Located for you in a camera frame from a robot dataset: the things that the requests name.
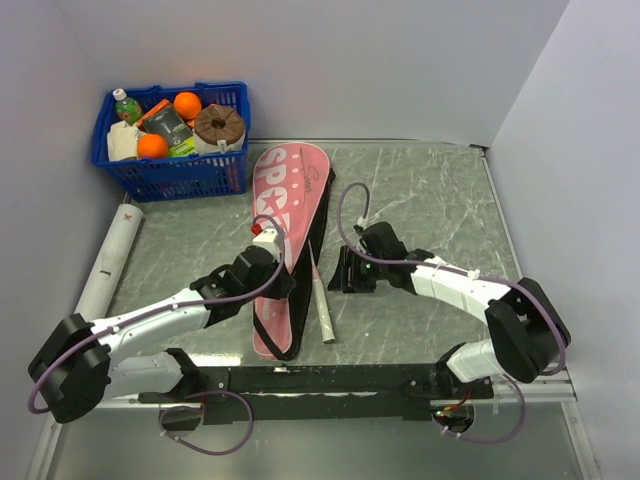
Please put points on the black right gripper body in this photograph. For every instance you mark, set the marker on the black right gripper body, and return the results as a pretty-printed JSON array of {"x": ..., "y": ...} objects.
[{"x": 367, "y": 274}]

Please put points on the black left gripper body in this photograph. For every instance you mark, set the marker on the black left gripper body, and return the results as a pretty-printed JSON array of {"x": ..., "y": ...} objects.
[{"x": 270, "y": 276}]

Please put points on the pink racket bag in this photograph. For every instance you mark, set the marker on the pink racket bag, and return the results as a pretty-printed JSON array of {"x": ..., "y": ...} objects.
[{"x": 292, "y": 184}]

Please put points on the white shuttlecock tube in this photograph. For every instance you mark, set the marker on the white shuttlecock tube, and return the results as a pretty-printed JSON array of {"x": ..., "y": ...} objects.
[{"x": 109, "y": 264}]

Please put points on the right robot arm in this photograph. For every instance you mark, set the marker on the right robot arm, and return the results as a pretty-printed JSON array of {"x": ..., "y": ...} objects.
[{"x": 526, "y": 333}]

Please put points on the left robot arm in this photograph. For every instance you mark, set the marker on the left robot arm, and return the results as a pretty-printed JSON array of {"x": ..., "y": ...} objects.
[{"x": 83, "y": 363}]

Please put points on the blue plastic basket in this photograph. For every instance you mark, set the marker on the blue plastic basket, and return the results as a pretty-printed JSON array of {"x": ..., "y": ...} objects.
[{"x": 177, "y": 178}]

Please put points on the orange ball lower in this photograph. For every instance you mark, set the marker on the orange ball lower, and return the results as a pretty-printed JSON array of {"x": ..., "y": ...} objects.
[{"x": 152, "y": 146}]

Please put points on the orange ball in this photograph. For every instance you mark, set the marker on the orange ball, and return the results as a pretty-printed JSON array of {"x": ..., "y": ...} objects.
[
  {"x": 152, "y": 146},
  {"x": 188, "y": 105}
]

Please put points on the dark green carton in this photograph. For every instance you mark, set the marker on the dark green carton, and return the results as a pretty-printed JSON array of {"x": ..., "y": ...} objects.
[{"x": 173, "y": 129}]

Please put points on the orange ball upper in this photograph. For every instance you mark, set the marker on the orange ball upper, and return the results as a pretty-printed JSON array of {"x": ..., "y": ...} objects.
[{"x": 188, "y": 105}]

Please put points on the white cloth bag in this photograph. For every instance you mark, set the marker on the white cloth bag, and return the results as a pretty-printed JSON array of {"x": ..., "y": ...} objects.
[{"x": 122, "y": 142}]

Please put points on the green drink bottle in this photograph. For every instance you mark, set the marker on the green drink bottle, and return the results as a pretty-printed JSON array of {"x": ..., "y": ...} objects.
[{"x": 127, "y": 108}]

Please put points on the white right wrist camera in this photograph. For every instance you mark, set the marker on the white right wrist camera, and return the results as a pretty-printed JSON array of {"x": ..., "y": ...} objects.
[{"x": 361, "y": 225}]

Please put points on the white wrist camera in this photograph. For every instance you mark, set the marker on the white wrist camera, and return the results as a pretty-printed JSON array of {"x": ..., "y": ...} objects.
[
  {"x": 361, "y": 225},
  {"x": 267, "y": 238}
]

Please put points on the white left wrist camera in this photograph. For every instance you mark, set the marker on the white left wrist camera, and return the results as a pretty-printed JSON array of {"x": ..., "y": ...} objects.
[{"x": 267, "y": 238}]

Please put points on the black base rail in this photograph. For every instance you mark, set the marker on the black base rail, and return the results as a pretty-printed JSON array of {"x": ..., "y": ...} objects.
[{"x": 407, "y": 391}]

